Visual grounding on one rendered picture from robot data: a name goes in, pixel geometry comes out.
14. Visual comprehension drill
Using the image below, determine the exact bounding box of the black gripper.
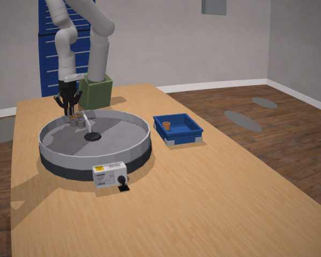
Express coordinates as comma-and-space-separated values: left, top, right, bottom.
54, 80, 82, 117

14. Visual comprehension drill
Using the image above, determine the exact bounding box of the grey round turning table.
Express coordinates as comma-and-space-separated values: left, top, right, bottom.
38, 110, 151, 192

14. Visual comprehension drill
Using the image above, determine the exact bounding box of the blue crate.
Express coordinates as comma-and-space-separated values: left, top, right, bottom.
153, 113, 203, 146

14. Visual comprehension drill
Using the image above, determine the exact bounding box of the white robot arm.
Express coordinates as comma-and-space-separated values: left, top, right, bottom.
45, 0, 115, 82

